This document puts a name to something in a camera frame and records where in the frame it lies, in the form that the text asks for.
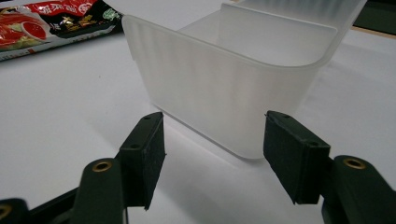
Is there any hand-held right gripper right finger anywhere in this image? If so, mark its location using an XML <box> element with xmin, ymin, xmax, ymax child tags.
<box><xmin>262</xmin><ymin>110</ymin><xmax>396</xmax><ymax>224</ymax></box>

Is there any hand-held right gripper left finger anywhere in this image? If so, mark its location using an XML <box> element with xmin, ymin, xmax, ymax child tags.
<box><xmin>70</xmin><ymin>111</ymin><xmax>166</xmax><ymax>224</ymax></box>

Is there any translucent white plastic container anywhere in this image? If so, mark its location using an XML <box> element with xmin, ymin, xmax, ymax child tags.
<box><xmin>121</xmin><ymin>0</ymin><xmax>368</xmax><ymax>161</ymax></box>

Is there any red and black food packet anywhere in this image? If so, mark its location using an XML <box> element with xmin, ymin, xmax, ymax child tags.
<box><xmin>0</xmin><ymin>0</ymin><xmax>123</xmax><ymax>63</ymax></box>

